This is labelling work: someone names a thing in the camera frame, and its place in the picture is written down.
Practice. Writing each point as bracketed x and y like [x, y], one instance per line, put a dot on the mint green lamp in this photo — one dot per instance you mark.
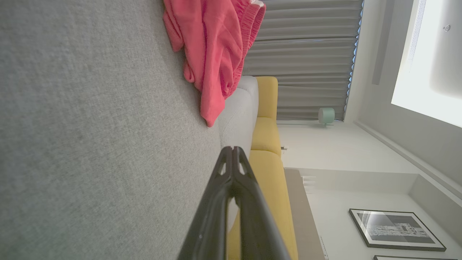
[326, 115]

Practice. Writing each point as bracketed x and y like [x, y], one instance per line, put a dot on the yellow upholstered sofa section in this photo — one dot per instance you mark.
[269, 169]

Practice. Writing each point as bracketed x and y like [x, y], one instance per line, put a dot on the red shorts white waistband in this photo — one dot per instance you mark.
[213, 47]

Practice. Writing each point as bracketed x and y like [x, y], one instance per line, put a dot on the grey fabric sofa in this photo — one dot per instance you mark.
[90, 137]

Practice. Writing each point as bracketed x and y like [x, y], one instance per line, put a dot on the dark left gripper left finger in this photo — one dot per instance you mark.
[209, 231]

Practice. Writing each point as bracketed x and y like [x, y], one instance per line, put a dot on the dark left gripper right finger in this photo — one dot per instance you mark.
[256, 231]

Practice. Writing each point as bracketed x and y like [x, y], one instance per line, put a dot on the black framed picture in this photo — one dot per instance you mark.
[397, 229]
[415, 258]

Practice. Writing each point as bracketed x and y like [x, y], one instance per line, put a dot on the grey sofa back cushion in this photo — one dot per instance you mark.
[238, 115]

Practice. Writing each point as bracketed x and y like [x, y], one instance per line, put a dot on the grey pleated curtain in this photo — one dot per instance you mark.
[306, 61]

